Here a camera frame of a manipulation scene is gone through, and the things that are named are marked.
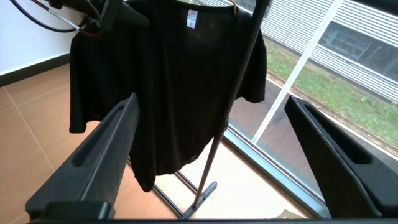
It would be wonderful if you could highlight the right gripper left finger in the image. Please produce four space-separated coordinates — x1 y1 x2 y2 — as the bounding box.
25 92 141 219

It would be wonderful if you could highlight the black clothes rack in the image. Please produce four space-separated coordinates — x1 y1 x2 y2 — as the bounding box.
126 0 272 220

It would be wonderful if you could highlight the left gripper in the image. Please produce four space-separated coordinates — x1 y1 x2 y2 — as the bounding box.
48 0 151 32

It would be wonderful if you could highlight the black garment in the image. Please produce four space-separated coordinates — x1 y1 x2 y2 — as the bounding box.
68 0 268 193

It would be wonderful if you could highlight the black cable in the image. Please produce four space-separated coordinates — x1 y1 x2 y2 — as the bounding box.
9 0 86 34

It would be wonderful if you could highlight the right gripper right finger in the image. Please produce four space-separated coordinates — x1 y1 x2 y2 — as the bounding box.
284 94 398 218

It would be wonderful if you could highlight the window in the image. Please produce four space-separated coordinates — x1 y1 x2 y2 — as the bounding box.
186 0 398 219

